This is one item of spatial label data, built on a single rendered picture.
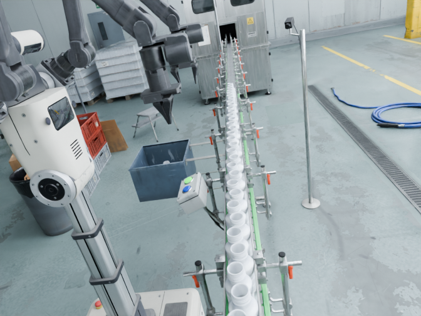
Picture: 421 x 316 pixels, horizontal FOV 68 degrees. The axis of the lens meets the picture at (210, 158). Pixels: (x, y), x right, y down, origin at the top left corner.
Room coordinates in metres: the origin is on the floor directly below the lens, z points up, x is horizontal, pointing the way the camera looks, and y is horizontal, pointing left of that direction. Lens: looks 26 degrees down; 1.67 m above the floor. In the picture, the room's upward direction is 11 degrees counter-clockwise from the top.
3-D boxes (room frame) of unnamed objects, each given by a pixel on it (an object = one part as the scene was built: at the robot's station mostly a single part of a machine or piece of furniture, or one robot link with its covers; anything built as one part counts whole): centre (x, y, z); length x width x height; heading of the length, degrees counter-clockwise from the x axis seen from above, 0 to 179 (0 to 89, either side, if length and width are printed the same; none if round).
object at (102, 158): (3.92, 1.60, 0.11); 0.61 x 0.41 x 0.22; 175
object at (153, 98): (0.84, 0.10, 1.44); 0.07 x 0.07 x 0.09; 82
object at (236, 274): (0.50, -0.01, 1.08); 0.06 x 0.06 x 0.17
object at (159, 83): (0.84, 0.09, 1.51); 0.10 x 0.07 x 0.07; 82
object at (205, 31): (5.72, -0.29, 1.22); 0.23 x 0.03 x 0.32; 82
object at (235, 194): (0.79, -0.05, 1.08); 0.06 x 0.06 x 0.17
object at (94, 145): (3.93, 1.60, 0.33); 0.61 x 0.41 x 0.22; 175
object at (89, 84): (8.40, 2.96, 0.50); 1.23 x 1.05 x 1.00; 171
